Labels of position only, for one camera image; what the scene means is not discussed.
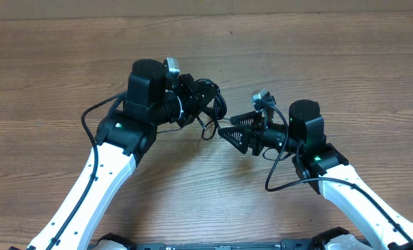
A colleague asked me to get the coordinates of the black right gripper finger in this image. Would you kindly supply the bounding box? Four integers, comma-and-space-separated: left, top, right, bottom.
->
218, 125, 251, 154
230, 111, 264, 126

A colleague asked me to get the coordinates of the black cable bundle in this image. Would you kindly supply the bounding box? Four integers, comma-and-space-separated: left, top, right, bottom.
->
192, 78, 233, 141

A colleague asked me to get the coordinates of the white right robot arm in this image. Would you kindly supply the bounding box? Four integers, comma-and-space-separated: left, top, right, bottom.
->
219, 99, 413, 249

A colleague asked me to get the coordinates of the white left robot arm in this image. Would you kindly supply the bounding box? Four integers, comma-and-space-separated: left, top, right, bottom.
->
27, 58, 219, 249

